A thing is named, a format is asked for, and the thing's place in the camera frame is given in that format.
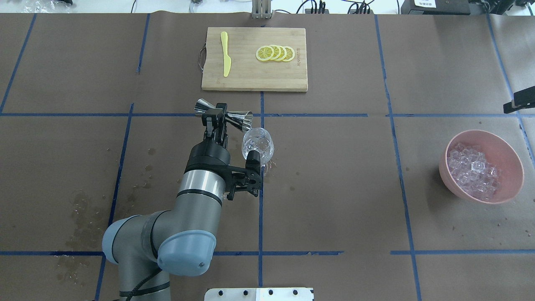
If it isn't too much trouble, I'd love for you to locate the clear plastic bag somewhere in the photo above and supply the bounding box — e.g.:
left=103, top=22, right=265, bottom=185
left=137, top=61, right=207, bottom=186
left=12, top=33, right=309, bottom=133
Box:
left=21, top=0, right=68, bottom=13

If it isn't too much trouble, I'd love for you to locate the yellow plastic knife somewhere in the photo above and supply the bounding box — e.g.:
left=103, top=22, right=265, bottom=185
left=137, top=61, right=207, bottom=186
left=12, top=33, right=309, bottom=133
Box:
left=220, top=32, right=232, bottom=77

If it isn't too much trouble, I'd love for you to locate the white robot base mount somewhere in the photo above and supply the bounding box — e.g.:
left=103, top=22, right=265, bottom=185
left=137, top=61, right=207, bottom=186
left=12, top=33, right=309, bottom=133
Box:
left=204, top=287, right=315, bottom=301

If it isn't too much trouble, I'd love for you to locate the aluminium frame post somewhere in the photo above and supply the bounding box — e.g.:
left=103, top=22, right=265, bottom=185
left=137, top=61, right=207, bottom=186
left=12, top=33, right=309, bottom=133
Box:
left=252, top=0, right=273, bottom=20

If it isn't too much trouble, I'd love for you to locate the clear ice cubes pile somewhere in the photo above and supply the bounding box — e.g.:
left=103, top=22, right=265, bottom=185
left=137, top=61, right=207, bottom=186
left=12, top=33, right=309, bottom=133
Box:
left=447, top=143, right=502, bottom=201

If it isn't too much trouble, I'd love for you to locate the steel double jigger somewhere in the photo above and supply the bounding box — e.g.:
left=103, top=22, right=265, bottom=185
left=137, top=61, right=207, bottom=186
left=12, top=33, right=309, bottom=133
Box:
left=194, top=98, right=254, bottom=132

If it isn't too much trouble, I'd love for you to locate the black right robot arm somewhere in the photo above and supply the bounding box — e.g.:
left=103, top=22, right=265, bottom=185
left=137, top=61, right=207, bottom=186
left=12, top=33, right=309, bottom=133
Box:
left=503, top=86, right=535, bottom=114

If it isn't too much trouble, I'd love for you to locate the lemon slice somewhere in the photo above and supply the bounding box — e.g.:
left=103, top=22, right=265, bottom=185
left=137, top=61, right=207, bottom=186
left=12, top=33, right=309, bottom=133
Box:
left=275, top=45, right=287, bottom=61
left=282, top=46, right=296, bottom=62
left=269, top=45, right=282, bottom=61
left=255, top=46, right=275, bottom=61

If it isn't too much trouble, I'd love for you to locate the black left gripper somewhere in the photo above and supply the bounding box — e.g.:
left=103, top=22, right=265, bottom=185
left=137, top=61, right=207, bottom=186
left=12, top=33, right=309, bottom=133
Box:
left=186, top=103, right=231, bottom=172

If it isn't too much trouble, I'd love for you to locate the pink plastic bowl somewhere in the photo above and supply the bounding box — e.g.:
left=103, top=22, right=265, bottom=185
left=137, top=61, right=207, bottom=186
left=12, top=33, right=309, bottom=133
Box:
left=438, top=130, right=524, bottom=204

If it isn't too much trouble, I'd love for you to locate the bamboo cutting board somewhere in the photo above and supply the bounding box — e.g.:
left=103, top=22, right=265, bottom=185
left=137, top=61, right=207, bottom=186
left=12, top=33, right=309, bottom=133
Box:
left=202, top=27, right=309, bottom=93

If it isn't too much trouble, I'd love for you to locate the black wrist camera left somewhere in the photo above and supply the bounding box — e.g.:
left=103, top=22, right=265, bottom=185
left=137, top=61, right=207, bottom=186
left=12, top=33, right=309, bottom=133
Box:
left=223, top=150, right=262, bottom=201

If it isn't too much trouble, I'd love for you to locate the black power adapter box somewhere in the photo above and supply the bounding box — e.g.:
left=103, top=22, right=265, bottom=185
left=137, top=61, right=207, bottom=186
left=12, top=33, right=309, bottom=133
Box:
left=400, top=0, right=470, bottom=15

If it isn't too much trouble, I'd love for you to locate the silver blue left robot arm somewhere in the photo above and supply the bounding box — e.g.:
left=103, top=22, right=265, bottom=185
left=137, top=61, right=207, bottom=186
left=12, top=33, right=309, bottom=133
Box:
left=102, top=103, right=232, bottom=301

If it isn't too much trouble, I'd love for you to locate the clear wine glass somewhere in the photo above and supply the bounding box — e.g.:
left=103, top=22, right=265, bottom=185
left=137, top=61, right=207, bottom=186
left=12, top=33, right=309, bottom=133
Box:
left=241, top=128, right=275, bottom=166

